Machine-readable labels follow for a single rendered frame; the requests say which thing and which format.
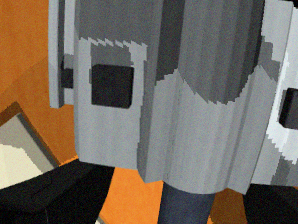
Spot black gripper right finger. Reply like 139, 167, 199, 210
242, 183, 298, 224

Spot dark grey metal shaft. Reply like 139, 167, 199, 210
157, 181, 216, 224

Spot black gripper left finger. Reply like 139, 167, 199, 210
0, 159, 116, 224

